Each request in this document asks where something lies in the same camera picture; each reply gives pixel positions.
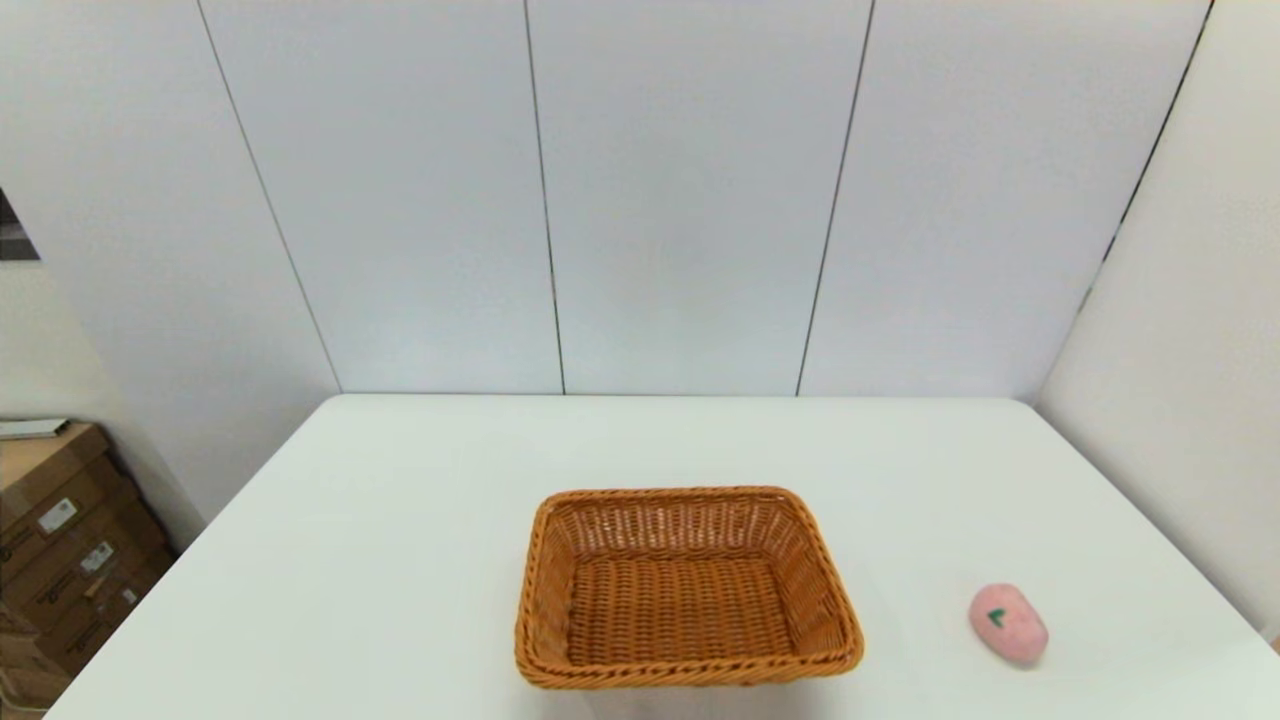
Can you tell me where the cardboard box with white label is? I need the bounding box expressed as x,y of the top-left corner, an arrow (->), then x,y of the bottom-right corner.
0,505 -> 166,616
0,565 -> 179,681
0,422 -> 136,561

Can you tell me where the pink plush peach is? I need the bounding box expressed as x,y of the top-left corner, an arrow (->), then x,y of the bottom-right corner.
968,583 -> 1050,669

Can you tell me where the orange woven wicker basket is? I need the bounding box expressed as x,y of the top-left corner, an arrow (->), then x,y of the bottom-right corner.
514,486 -> 866,691

